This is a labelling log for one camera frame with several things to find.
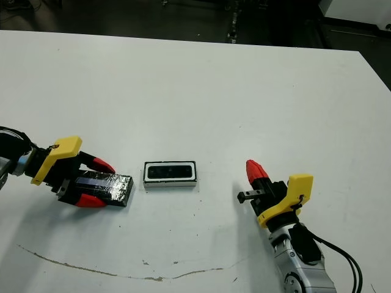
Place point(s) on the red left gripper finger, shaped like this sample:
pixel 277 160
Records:
pixel 90 202
pixel 102 165

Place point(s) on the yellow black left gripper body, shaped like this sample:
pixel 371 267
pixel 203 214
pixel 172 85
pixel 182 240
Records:
pixel 61 146

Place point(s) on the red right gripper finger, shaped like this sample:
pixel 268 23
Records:
pixel 252 172
pixel 262 174

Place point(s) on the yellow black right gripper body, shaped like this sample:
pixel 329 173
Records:
pixel 301 186

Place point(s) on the glossy black box lid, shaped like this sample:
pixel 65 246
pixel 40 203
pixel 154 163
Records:
pixel 104 186

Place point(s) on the white camera box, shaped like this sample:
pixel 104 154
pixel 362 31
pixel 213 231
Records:
pixel 169 183

